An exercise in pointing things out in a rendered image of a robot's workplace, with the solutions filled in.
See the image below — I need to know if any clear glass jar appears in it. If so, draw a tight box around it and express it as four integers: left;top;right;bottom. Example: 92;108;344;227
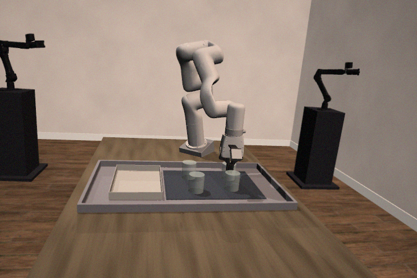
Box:
221;162;236;180
181;160;196;180
224;170;240;192
188;171;205;194

